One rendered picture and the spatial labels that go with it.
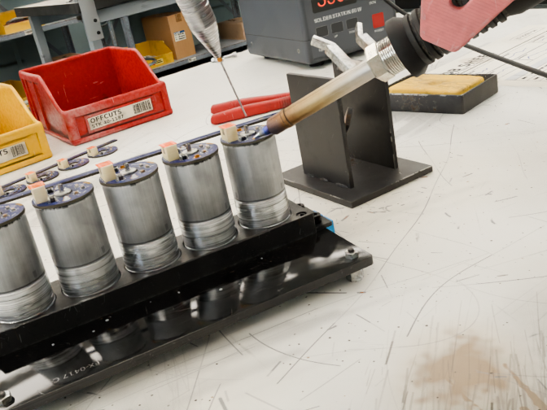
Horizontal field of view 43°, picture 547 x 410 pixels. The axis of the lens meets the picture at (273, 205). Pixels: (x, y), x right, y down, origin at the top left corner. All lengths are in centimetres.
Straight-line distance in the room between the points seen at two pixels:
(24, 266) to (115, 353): 5
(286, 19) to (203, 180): 46
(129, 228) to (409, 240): 13
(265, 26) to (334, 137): 42
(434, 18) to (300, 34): 46
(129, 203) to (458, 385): 14
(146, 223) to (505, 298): 15
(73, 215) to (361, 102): 19
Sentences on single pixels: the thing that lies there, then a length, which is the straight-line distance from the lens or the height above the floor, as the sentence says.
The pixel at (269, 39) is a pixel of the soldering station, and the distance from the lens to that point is 78.
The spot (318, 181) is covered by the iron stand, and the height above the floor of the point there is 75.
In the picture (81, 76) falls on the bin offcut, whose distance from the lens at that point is 74.
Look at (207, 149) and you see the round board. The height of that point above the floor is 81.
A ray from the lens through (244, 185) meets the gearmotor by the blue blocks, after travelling 31.
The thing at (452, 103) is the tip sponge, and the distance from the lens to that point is 50.
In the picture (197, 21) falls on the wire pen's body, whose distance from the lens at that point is 27.
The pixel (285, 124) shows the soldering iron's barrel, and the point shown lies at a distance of 29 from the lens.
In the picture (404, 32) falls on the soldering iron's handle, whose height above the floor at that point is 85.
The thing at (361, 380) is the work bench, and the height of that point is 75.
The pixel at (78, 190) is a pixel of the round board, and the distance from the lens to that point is 29.
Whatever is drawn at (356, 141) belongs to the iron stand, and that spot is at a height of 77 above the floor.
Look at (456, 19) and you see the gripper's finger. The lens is 26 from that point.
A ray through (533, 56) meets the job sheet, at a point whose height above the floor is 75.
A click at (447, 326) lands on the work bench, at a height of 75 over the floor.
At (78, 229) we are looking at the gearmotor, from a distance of 28.
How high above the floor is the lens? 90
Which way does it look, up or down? 22 degrees down
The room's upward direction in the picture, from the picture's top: 11 degrees counter-clockwise
